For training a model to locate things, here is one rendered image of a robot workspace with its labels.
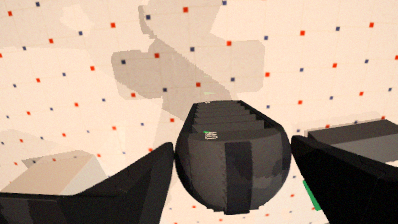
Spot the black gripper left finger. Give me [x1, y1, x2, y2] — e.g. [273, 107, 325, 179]
[0, 142, 174, 224]

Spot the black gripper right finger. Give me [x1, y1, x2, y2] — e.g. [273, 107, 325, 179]
[290, 135, 398, 224]

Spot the dark grey controller unit with green rocker switches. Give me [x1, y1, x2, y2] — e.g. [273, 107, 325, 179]
[174, 100, 292, 215]

